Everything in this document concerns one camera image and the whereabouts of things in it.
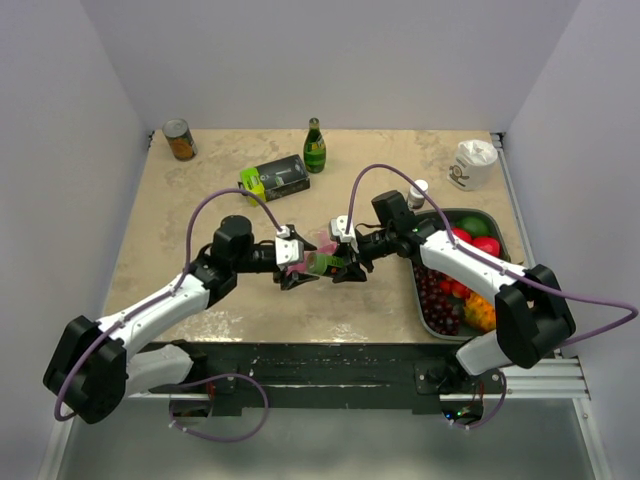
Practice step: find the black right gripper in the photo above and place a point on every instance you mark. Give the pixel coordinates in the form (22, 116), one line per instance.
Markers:
(353, 272)

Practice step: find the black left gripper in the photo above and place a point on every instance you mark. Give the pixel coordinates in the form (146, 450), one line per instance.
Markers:
(292, 280)

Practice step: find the green pill bottle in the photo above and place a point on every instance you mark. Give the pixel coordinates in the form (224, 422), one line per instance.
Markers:
(322, 264)

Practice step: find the pink weekly pill organizer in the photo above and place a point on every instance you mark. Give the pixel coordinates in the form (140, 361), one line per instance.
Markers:
(324, 245)

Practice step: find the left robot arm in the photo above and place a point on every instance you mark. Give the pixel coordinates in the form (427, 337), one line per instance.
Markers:
(88, 369)

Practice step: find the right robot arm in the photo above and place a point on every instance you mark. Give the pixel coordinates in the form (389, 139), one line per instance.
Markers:
(532, 317)

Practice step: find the black green razor box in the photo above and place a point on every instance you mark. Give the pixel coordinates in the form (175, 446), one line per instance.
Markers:
(275, 179)

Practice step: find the white supplement bottle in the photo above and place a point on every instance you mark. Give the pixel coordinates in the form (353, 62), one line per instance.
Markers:
(415, 199)

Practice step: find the dark red grapes bunch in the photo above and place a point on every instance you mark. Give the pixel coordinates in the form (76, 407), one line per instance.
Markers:
(439, 311)

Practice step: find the green glass bottle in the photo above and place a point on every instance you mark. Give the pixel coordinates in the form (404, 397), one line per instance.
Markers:
(314, 148)

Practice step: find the grey fruit tray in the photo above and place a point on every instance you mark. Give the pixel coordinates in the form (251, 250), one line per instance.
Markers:
(466, 332)

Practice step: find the green apple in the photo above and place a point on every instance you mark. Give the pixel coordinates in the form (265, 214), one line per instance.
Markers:
(474, 226)

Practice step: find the yellow dragon fruit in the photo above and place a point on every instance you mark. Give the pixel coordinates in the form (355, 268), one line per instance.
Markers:
(479, 313)

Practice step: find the red apple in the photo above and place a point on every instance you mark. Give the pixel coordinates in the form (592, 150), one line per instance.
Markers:
(488, 245)

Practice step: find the white paper bag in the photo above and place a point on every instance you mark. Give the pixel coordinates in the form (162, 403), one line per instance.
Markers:
(472, 165)

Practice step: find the orange labelled tin can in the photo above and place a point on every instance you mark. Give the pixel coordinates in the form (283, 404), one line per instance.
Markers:
(180, 140)

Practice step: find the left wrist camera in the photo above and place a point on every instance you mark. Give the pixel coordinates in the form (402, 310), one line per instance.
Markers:
(289, 248)

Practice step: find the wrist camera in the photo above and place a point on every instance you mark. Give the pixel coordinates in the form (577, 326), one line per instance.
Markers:
(339, 232)
(289, 248)

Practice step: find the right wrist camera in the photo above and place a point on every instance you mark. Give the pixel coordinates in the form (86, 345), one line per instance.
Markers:
(339, 232)

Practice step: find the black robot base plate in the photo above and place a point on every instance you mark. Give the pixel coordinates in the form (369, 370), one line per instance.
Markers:
(419, 378)

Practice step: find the aluminium frame rail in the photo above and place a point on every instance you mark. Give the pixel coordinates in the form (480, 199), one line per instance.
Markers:
(555, 378)

